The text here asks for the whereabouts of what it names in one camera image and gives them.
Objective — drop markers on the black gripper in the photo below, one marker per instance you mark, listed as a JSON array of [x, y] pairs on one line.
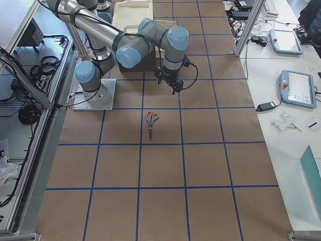
[[170, 76]]

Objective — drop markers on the grey orange handled scissors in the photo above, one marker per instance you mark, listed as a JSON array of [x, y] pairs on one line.
[[151, 118]]

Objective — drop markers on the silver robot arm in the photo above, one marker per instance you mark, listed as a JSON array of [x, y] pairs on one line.
[[111, 44]]

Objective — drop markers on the dark brown wooden cabinet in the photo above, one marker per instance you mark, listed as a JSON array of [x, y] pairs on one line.
[[147, 64]]

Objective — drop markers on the white plastic tray box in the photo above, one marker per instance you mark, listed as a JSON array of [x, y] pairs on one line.
[[129, 14]]

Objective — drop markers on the black power adapter brick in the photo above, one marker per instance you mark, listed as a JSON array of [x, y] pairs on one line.
[[266, 106]]

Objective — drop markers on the blue teach pendant far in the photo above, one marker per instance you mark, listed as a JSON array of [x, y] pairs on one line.
[[285, 42]]

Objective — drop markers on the blue teach pendant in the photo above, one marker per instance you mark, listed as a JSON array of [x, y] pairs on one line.
[[285, 42], [297, 88]]

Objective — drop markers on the blue teach pendant near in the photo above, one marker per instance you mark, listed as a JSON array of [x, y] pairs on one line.
[[297, 88]]

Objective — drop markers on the teal folder on desk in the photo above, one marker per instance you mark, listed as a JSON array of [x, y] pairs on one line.
[[311, 171]]

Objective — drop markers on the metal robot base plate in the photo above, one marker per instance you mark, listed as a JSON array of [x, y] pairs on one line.
[[102, 100]]

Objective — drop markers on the aluminium frame post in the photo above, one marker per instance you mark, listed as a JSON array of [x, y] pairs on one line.
[[254, 14]]

